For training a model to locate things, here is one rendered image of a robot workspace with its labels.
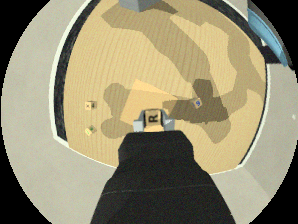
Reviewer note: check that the wooden letter block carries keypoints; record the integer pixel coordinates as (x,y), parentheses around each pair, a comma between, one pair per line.
(89,130)
(153,117)
(196,102)
(89,105)

